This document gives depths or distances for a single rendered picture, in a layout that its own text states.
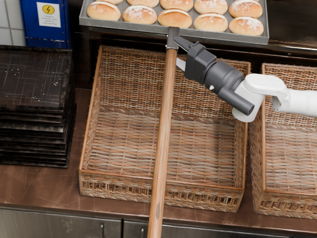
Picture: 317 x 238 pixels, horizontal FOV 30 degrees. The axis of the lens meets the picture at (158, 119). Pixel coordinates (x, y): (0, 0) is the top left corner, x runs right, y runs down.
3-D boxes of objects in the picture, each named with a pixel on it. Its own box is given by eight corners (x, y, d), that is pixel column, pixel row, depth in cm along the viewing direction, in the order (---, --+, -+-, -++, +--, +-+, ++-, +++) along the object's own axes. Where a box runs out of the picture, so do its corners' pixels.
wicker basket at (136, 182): (98, 92, 235) (97, 42, 214) (239, 108, 235) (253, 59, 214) (77, 197, 205) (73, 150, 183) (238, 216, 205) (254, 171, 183)
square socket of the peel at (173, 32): (177, 57, 166) (179, 48, 164) (164, 55, 166) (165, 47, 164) (179, 35, 172) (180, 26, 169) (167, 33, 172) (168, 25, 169)
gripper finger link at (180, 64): (169, 61, 168) (186, 72, 166) (176, 55, 170) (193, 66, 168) (169, 65, 170) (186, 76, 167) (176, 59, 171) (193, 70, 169)
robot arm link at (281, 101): (243, 71, 155) (289, 76, 159) (232, 97, 160) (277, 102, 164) (249, 86, 150) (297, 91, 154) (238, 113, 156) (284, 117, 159)
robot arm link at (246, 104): (239, 62, 160) (274, 84, 156) (227, 93, 167) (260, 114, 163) (217, 76, 152) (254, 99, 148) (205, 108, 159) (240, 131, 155)
